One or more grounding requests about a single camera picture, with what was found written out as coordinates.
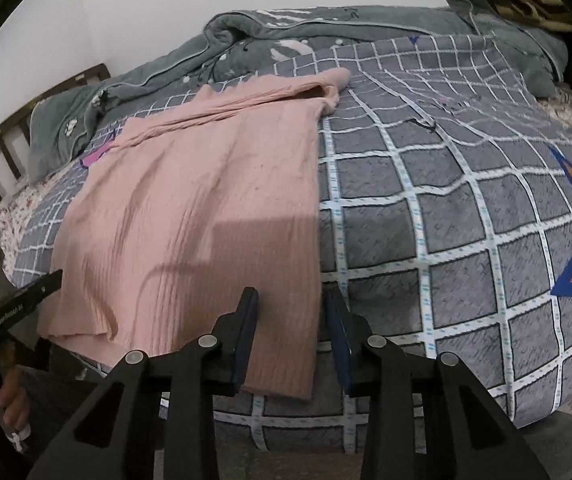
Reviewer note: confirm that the floral bed sheet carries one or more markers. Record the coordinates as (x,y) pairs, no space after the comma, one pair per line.
(17,208)

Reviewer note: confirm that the grey checked star blanket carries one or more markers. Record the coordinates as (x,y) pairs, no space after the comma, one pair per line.
(446,210)

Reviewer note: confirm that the grey-green floral quilt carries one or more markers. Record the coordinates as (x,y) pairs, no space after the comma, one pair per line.
(236,43)

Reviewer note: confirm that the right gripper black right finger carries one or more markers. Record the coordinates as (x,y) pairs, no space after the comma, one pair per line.
(428,418)

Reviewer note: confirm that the pink knit sweater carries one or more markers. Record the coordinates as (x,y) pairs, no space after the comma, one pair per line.
(184,210)

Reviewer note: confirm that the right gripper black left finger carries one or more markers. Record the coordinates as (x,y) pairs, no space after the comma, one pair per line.
(144,400)

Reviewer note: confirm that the person's left hand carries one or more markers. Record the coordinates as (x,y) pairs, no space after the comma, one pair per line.
(14,403)

